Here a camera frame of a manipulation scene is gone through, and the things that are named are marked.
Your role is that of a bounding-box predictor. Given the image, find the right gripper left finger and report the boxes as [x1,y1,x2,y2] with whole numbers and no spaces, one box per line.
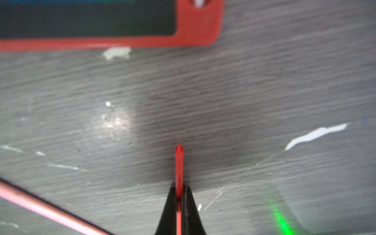
[155,186,177,235]

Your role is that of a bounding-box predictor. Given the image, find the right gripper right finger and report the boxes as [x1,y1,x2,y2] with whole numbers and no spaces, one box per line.
[181,185,206,235]

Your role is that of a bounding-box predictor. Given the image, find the red stylus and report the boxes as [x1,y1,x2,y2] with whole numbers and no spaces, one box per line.
[175,144,184,235]

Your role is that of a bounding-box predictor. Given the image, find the pink stylus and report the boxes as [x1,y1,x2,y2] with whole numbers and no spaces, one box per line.
[1,179,110,235]

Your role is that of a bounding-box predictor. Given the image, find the red tablet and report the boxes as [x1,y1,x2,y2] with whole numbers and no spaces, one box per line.
[1,1,225,51]

